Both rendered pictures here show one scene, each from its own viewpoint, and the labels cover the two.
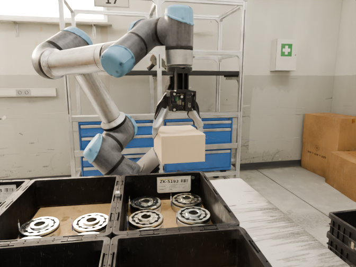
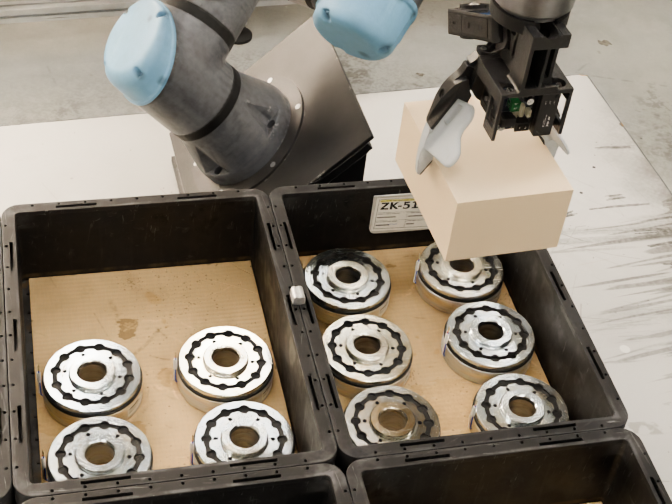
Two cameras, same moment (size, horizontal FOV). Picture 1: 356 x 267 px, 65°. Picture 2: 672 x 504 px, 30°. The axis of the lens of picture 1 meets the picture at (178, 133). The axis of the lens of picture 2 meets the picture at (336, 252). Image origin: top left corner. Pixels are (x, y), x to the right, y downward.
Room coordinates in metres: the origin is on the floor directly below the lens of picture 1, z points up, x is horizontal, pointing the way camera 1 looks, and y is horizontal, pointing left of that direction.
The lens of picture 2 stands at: (-0.17, 0.29, 1.87)
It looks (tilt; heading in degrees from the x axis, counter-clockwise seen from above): 43 degrees down; 351
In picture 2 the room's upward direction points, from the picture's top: 7 degrees clockwise
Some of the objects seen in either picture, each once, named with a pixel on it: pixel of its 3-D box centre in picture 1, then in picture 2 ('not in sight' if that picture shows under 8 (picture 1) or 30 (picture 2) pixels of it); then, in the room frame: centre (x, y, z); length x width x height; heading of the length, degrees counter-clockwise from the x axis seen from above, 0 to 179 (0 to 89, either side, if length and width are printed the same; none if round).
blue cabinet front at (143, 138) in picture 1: (118, 149); not in sight; (2.60, 0.57, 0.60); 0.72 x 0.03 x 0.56; 102
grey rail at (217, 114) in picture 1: (159, 116); not in sight; (2.71, 0.18, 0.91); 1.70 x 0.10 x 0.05; 102
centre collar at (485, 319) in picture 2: (193, 213); (490, 331); (0.79, -0.05, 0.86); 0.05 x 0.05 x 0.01
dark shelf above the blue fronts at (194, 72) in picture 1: (179, 73); not in sight; (2.96, -0.02, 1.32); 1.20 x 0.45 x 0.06; 102
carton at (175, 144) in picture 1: (177, 142); (479, 173); (0.80, 0.00, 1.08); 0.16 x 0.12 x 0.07; 12
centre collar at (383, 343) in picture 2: (145, 216); (366, 345); (0.76, 0.10, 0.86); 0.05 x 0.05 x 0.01
